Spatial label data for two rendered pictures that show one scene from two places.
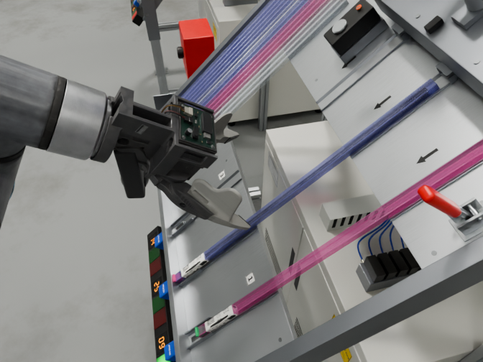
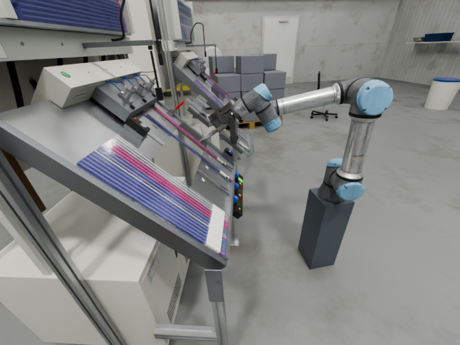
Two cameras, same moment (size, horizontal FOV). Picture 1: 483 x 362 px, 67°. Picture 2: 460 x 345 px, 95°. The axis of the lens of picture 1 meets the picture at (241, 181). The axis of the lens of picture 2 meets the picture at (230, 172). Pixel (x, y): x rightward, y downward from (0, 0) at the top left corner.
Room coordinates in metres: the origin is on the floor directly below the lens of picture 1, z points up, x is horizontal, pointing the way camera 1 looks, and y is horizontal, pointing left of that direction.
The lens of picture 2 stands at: (1.19, 0.39, 1.32)
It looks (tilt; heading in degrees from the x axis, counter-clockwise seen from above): 31 degrees down; 198
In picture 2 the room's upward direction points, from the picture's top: 2 degrees counter-clockwise
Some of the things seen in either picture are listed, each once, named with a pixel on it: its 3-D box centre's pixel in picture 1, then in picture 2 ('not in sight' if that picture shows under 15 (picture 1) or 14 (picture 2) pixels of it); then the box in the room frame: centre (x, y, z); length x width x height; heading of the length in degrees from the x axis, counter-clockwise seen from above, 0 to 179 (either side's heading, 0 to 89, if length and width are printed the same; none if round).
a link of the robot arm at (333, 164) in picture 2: not in sight; (337, 171); (0.08, 0.65, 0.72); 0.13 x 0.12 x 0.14; 11
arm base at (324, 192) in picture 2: not in sight; (333, 188); (0.07, 0.65, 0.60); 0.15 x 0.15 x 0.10
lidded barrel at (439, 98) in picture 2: not in sight; (441, 94); (-4.66, 3.36, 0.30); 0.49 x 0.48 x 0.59; 24
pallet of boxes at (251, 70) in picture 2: not in sight; (245, 91); (-2.87, -0.54, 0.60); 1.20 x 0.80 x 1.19; 120
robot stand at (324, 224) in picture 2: not in sight; (322, 228); (0.07, 0.65, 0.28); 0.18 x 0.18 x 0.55; 27
